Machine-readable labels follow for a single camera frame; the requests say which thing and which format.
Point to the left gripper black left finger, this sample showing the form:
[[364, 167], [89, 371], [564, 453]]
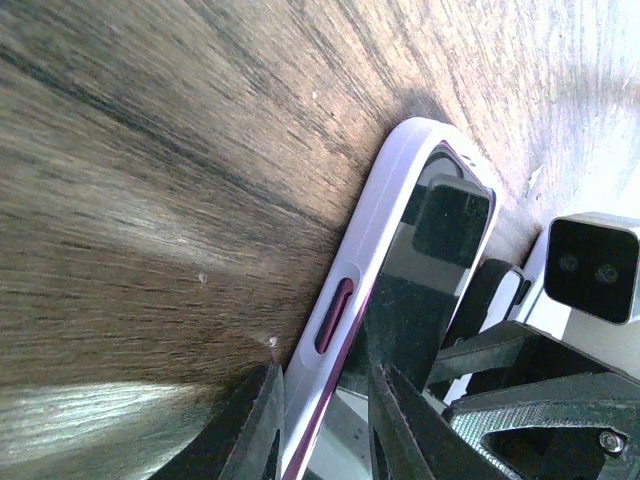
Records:
[[244, 440]]

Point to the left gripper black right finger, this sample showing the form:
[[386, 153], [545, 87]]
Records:
[[409, 439]]

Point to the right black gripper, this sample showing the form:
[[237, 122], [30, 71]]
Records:
[[562, 414]]

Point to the black phone with red edge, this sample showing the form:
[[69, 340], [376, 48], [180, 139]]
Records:
[[410, 300]]

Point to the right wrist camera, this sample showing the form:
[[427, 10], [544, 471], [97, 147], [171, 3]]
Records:
[[582, 282]]

